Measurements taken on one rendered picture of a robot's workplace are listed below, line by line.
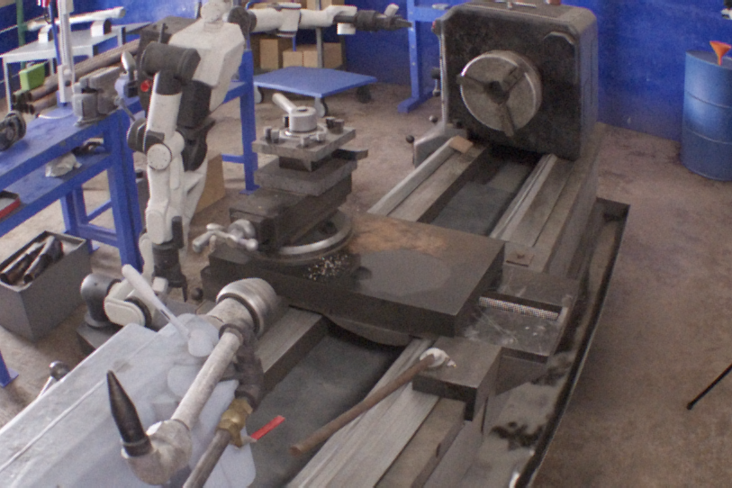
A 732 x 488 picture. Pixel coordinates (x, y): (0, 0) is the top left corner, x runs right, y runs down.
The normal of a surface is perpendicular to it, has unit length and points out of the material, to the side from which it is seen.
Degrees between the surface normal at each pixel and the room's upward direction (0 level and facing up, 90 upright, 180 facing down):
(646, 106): 90
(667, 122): 90
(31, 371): 0
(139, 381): 0
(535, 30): 90
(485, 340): 0
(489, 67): 90
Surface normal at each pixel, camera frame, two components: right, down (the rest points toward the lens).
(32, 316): 0.90, 0.17
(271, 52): -0.43, 0.44
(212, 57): 0.55, 0.50
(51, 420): -0.04, -0.88
